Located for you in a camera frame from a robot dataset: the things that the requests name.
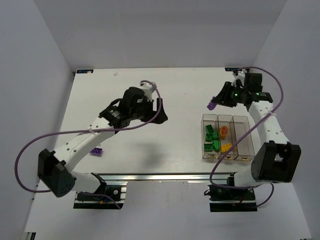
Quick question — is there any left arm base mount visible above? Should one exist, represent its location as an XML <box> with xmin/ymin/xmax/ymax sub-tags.
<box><xmin>73</xmin><ymin>182</ymin><xmax>127</xmax><ymax>210</ymax></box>

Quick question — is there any purple cable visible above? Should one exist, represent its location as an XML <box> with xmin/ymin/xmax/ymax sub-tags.
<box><xmin>14</xmin><ymin>80</ymin><xmax>162</xmax><ymax>210</ymax></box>
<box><xmin>209</xmin><ymin>66</ymin><xmax>285</xmax><ymax>208</ymax></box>

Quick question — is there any clear container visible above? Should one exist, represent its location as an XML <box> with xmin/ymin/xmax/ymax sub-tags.
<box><xmin>217</xmin><ymin>114</ymin><xmax>236</xmax><ymax>155</ymax></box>
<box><xmin>201</xmin><ymin>114</ymin><xmax>221</xmax><ymax>160</ymax></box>
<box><xmin>233</xmin><ymin>115</ymin><xmax>255</xmax><ymax>162</ymax></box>

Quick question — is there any aluminium table rail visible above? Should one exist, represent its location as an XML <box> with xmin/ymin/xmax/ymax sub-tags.
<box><xmin>46</xmin><ymin>173</ymin><xmax>237</xmax><ymax>182</ymax></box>

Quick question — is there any blue table label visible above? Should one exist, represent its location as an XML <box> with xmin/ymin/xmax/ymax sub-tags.
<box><xmin>224</xmin><ymin>67</ymin><xmax>242</xmax><ymax>72</ymax></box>
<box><xmin>76</xmin><ymin>69</ymin><xmax>94</xmax><ymax>74</ymax></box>

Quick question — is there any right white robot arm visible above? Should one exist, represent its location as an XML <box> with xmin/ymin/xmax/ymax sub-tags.
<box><xmin>207</xmin><ymin>68</ymin><xmax>302</xmax><ymax>190</ymax></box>

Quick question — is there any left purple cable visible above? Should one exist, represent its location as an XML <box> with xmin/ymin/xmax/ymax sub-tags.
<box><xmin>14</xmin><ymin>80</ymin><xmax>162</xmax><ymax>210</ymax></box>

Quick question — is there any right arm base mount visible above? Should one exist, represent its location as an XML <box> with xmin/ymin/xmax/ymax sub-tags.
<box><xmin>203</xmin><ymin>184</ymin><xmax>258</xmax><ymax>213</ymax></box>

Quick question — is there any green lego brick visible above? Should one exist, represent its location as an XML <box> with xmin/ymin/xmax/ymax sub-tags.
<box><xmin>205</xmin><ymin>124</ymin><xmax>215</xmax><ymax>134</ymax></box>
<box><xmin>203</xmin><ymin>143</ymin><xmax>214</xmax><ymax>152</ymax></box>
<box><xmin>205</xmin><ymin>133</ymin><xmax>213</xmax><ymax>142</ymax></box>

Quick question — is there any left clear container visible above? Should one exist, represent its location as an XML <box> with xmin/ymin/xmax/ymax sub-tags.
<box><xmin>201</xmin><ymin>114</ymin><xmax>221</xmax><ymax>160</ymax></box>

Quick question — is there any middle clear container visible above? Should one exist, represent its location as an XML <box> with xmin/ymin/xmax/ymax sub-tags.
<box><xmin>217</xmin><ymin>114</ymin><xmax>236</xmax><ymax>155</ymax></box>

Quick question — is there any orange oval lego piece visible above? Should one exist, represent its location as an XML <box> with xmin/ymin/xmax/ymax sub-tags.
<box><xmin>219</xmin><ymin>125</ymin><xmax>229</xmax><ymax>140</ymax></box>

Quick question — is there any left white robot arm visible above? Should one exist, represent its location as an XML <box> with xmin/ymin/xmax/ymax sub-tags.
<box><xmin>37</xmin><ymin>83</ymin><xmax>168</xmax><ymax>198</ymax></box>

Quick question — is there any purple lego brick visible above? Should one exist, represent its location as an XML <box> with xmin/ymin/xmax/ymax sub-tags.
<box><xmin>207</xmin><ymin>101</ymin><xmax>217</xmax><ymax>111</ymax></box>
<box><xmin>89</xmin><ymin>147</ymin><xmax>103</xmax><ymax>157</ymax></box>

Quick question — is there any right clear container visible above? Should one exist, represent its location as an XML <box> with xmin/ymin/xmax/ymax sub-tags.
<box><xmin>233</xmin><ymin>115</ymin><xmax>255</xmax><ymax>162</ymax></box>

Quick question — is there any yellow lego brick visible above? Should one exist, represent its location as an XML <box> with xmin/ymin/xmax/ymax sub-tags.
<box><xmin>220</xmin><ymin>143</ymin><xmax>232</xmax><ymax>154</ymax></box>

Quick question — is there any right blue table label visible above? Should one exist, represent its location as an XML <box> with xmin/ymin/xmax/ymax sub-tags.
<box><xmin>224</xmin><ymin>67</ymin><xmax>242</xmax><ymax>72</ymax></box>

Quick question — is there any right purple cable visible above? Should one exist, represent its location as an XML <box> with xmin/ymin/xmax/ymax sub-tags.
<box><xmin>209</xmin><ymin>66</ymin><xmax>285</xmax><ymax>208</ymax></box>

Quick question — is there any left blue table label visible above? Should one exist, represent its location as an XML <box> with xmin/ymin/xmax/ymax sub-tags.
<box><xmin>76</xmin><ymin>69</ymin><xmax>94</xmax><ymax>74</ymax></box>

